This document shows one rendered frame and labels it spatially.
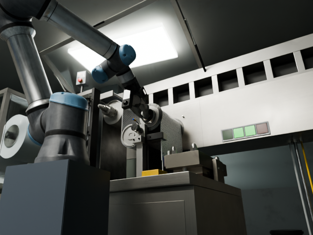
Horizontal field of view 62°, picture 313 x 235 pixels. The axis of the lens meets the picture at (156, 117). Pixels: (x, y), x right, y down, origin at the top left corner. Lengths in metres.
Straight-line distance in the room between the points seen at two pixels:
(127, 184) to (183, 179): 0.21
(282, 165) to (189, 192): 2.89
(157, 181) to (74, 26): 0.60
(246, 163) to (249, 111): 2.23
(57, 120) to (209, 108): 1.00
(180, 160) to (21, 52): 0.73
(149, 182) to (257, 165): 2.87
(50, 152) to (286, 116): 1.12
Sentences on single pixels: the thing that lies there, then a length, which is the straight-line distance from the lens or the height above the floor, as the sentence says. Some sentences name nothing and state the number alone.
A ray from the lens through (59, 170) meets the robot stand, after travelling 0.68.
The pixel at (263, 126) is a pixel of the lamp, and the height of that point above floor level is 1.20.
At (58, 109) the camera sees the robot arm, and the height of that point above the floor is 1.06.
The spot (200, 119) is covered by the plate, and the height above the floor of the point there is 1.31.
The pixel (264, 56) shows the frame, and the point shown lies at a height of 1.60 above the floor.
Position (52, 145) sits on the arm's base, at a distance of 0.76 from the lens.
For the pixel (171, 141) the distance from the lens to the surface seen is 1.35.
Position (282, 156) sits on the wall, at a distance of 3.71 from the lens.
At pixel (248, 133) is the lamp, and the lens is 1.45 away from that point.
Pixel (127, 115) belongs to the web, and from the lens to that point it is 1.48.
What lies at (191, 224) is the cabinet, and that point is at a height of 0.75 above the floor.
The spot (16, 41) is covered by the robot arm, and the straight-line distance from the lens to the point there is 1.02.
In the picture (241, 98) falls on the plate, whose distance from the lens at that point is 1.54.
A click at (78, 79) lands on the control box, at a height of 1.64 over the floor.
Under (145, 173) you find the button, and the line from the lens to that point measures 0.95.
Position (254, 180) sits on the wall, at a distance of 3.65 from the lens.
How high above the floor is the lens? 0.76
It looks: 22 degrees up
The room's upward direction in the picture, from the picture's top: 1 degrees counter-clockwise
